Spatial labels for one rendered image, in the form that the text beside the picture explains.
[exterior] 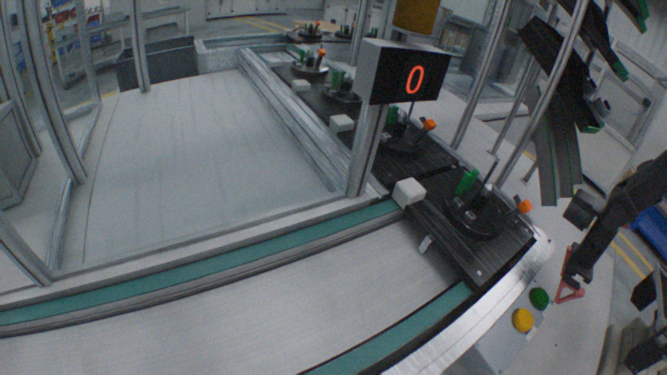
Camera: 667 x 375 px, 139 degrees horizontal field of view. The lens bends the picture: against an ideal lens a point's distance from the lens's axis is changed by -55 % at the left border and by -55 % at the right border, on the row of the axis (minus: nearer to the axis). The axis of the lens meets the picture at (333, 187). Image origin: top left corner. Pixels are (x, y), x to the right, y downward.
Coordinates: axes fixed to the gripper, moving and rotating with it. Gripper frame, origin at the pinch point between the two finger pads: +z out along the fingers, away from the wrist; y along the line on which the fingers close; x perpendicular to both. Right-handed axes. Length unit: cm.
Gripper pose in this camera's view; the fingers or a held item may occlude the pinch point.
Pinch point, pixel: (561, 286)
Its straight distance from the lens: 72.4
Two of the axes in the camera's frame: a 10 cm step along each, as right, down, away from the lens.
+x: 6.8, 4.5, -5.8
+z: -0.5, 8.2, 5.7
